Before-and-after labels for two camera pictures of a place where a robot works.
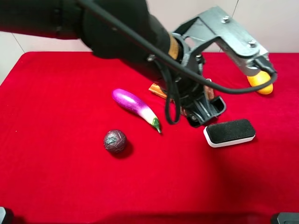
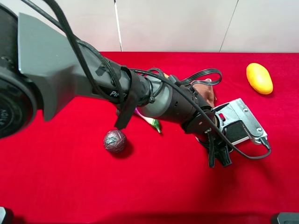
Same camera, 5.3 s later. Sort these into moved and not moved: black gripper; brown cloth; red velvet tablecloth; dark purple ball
Moved: black gripper
Not moved: brown cloth; dark purple ball; red velvet tablecloth
